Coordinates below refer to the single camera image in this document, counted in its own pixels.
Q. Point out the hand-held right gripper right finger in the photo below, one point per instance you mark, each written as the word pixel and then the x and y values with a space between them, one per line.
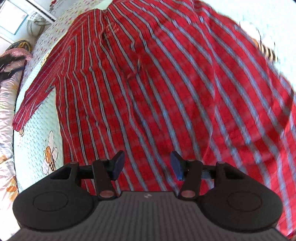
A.
pixel 177 165

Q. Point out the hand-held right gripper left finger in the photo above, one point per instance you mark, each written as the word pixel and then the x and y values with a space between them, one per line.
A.
pixel 119 163

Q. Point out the red plaid dress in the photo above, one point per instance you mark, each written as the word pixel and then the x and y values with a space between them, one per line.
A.
pixel 161 92

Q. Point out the green quilted bee bedspread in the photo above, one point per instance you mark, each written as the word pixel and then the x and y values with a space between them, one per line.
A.
pixel 39 129

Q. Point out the floral rolled duvet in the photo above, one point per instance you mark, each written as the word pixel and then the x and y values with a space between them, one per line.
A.
pixel 7 115

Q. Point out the pink patterned garment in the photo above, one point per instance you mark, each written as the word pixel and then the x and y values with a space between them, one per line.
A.
pixel 16 54

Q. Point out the green yellow patterned cloth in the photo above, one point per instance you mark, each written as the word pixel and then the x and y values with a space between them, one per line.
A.
pixel 19 44

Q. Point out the blue notice poster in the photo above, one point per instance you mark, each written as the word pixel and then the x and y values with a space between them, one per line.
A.
pixel 13 18

